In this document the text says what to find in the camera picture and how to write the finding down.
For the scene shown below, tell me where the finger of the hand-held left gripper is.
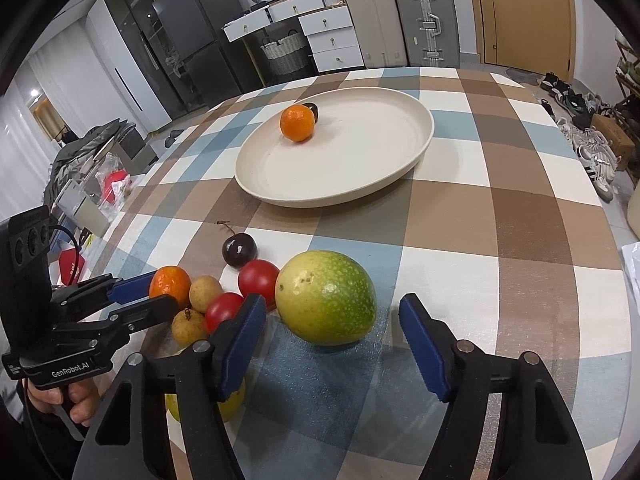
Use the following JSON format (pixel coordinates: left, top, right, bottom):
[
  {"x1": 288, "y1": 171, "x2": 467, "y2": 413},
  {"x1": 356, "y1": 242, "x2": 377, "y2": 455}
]
[
  {"x1": 50, "y1": 270, "x2": 159, "y2": 318},
  {"x1": 50, "y1": 294, "x2": 179, "y2": 352}
]

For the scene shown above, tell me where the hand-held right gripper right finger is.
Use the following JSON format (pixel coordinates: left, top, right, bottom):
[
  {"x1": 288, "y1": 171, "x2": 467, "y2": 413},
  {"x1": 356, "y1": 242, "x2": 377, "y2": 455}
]
[{"x1": 398, "y1": 292, "x2": 596, "y2": 480}]

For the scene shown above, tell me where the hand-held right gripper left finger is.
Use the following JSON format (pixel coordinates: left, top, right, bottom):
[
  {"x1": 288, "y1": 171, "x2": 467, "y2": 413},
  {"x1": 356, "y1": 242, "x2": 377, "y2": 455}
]
[{"x1": 72, "y1": 292, "x2": 268, "y2": 480}]

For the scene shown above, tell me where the orange mandarin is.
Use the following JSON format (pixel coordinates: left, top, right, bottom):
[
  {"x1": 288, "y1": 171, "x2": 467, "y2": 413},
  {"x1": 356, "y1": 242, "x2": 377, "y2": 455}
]
[
  {"x1": 279, "y1": 104, "x2": 316, "y2": 143},
  {"x1": 148, "y1": 266, "x2": 192, "y2": 311}
]

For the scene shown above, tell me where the red cherry tomato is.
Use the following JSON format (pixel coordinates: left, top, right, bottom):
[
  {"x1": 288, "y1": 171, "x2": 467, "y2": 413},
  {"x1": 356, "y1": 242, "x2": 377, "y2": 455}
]
[
  {"x1": 237, "y1": 259, "x2": 281, "y2": 301},
  {"x1": 204, "y1": 292, "x2": 246, "y2": 336}
]

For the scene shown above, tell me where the tan longan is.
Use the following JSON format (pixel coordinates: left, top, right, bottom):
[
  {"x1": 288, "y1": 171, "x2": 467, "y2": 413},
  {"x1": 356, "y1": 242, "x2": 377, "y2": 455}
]
[
  {"x1": 171, "y1": 308, "x2": 210, "y2": 347},
  {"x1": 189, "y1": 276, "x2": 224, "y2": 313}
]

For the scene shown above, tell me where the yellow passion fruit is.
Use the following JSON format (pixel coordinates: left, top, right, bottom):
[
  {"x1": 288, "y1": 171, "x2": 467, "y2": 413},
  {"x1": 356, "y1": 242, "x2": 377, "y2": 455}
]
[{"x1": 166, "y1": 377, "x2": 247, "y2": 423}]

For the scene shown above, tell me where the green speckled passion fruit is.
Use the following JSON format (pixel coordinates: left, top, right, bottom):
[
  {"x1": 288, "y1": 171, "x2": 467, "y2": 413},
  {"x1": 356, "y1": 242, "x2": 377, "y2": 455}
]
[{"x1": 275, "y1": 251, "x2": 377, "y2": 347}]

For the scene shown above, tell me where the dark cherry with stem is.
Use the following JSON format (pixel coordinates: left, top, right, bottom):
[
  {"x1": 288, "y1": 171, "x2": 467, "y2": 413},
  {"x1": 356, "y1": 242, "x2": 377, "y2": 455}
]
[{"x1": 216, "y1": 220, "x2": 258, "y2": 268}]

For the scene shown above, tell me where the cream round plate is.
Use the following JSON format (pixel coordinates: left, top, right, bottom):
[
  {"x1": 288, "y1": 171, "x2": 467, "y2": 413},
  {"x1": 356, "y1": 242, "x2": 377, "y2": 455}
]
[{"x1": 235, "y1": 86, "x2": 434, "y2": 208}]

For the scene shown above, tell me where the person's left hand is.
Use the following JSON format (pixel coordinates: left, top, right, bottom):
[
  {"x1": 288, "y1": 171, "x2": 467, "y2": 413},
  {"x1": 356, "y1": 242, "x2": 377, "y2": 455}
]
[{"x1": 25, "y1": 377, "x2": 102, "y2": 428}]

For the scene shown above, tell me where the red plastic bag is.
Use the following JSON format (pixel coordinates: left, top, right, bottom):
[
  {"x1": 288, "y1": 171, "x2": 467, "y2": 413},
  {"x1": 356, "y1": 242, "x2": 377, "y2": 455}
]
[{"x1": 101, "y1": 170, "x2": 132, "y2": 207}]

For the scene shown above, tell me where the checkered tablecloth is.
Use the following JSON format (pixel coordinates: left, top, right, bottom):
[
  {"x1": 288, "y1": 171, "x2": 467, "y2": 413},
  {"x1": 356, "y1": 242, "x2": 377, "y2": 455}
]
[{"x1": 75, "y1": 66, "x2": 633, "y2": 480}]

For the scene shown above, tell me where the dark grey backpack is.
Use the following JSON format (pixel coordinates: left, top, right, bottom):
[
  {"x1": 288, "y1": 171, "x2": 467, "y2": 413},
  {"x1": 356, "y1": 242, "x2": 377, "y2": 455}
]
[{"x1": 42, "y1": 119, "x2": 156, "y2": 201}]

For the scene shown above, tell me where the black glass cabinet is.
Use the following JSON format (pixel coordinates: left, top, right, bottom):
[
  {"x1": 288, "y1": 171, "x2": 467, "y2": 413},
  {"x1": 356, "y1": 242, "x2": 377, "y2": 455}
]
[{"x1": 85, "y1": 0, "x2": 177, "y2": 122}]

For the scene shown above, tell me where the group of shoes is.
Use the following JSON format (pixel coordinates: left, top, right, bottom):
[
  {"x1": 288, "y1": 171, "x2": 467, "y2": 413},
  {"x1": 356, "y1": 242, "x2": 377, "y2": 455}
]
[
  {"x1": 537, "y1": 72, "x2": 623, "y2": 203},
  {"x1": 616, "y1": 55, "x2": 640, "y2": 111}
]

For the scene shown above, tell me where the dark grey fridge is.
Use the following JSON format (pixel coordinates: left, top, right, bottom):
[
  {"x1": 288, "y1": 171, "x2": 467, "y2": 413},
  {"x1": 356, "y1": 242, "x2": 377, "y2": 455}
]
[{"x1": 152, "y1": 0, "x2": 262, "y2": 111}]

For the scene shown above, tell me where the grey wicker basket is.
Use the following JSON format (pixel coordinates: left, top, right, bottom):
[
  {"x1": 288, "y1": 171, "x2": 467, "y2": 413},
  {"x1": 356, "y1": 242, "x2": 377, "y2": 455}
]
[{"x1": 260, "y1": 30, "x2": 313, "y2": 77}]

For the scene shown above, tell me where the cardboard box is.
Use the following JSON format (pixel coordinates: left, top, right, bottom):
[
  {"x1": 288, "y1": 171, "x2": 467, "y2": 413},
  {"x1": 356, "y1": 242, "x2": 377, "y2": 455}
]
[{"x1": 591, "y1": 114, "x2": 636, "y2": 158}]

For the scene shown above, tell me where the wooden shoe rack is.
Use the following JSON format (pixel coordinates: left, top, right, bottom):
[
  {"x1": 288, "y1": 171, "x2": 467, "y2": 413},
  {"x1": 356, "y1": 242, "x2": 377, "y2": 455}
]
[{"x1": 612, "y1": 37, "x2": 640, "y2": 186}]

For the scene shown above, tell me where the white drawer cabinet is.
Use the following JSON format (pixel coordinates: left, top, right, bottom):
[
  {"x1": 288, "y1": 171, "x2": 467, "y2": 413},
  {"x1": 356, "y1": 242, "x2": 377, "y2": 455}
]
[{"x1": 222, "y1": 0, "x2": 365, "y2": 73}]

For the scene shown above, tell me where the beige suitcase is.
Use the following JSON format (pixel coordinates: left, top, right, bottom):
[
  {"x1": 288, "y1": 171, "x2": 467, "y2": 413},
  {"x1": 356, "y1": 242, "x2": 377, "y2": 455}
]
[{"x1": 341, "y1": 0, "x2": 410, "y2": 68}]

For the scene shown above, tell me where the grey aluminium suitcase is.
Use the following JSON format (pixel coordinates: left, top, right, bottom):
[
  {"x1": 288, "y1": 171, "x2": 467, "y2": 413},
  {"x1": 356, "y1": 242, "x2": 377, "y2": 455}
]
[{"x1": 393, "y1": 0, "x2": 461, "y2": 68}]

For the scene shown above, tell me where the wooden door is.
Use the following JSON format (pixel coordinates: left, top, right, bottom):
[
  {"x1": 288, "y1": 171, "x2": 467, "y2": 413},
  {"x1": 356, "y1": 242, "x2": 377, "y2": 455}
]
[{"x1": 464, "y1": 0, "x2": 576, "y2": 81}]

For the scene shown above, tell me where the black cable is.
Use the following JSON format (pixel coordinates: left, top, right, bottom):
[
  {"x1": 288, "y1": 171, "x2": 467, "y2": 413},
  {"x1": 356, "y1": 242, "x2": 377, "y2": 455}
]
[{"x1": 49, "y1": 224, "x2": 85, "y2": 286}]

